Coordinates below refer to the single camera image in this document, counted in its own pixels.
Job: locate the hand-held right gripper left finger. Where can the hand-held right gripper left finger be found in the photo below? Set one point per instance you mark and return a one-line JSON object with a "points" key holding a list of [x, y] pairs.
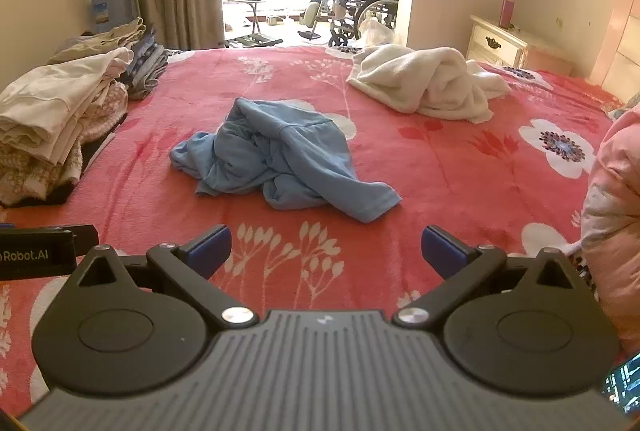
{"points": [[210, 247]]}

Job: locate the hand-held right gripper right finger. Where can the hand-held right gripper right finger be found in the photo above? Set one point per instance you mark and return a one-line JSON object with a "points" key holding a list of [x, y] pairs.
{"points": [[435, 247]]}

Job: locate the light blue shirt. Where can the light blue shirt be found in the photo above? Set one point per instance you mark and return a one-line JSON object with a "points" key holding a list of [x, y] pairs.
{"points": [[300, 151]]}

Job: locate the black folded garment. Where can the black folded garment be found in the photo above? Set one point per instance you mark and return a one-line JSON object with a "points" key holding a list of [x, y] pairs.
{"points": [[67, 183]]}

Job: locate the red floral blanket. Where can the red floral blanket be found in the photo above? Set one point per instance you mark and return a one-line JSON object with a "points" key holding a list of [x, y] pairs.
{"points": [[450, 171]]}

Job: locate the pink houndstooth fleece garment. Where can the pink houndstooth fleece garment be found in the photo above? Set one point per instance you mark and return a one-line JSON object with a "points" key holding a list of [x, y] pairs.
{"points": [[25, 176]]}

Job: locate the white flat cloth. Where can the white flat cloth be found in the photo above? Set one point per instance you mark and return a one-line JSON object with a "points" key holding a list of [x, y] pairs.
{"points": [[97, 153]]}

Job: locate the white fluffy towel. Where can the white fluffy towel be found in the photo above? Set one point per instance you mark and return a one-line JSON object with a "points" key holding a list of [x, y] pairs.
{"points": [[425, 81]]}

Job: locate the pink quilt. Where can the pink quilt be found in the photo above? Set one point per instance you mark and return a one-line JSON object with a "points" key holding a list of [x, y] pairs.
{"points": [[615, 211]]}

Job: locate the black folding stool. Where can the black folding stool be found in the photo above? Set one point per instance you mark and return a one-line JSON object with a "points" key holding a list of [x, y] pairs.
{"points": [[252, 41]]}

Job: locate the cream nightstand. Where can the cream nightstand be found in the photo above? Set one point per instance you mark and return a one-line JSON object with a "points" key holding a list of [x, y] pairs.
{"points": [[505, 46]]}

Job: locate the beige folded garment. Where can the beige folded garment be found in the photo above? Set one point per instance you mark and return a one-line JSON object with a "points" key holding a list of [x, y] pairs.
{"points": [[100, 43]]}

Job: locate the clear plastic bag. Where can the clear plastic bag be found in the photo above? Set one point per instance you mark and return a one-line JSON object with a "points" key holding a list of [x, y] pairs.
{"points": [[375, 33]]}

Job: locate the patterned pillow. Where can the patterned pillow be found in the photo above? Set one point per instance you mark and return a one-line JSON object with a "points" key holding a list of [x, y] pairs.
{"points": [[625, 107]]}

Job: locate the small folding table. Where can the small folding table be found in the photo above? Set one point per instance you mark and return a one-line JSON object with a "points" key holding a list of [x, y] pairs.
{"points": [[242, 11]]}

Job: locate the pink box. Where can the pink box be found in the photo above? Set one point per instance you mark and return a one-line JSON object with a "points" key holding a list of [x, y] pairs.
{"points": [[507, 13]]}

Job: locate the wheelchair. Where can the wheelchair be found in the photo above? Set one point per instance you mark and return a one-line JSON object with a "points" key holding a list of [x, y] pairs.
{"points": [[370, 8]]}

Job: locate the blue storage box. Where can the blue storage box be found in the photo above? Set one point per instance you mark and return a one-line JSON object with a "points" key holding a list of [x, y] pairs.
{"points": [[112, 8]]}

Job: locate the pink headboard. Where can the pink headboard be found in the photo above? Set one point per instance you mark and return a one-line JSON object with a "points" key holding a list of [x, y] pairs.
{"points": [[622, 46]]}

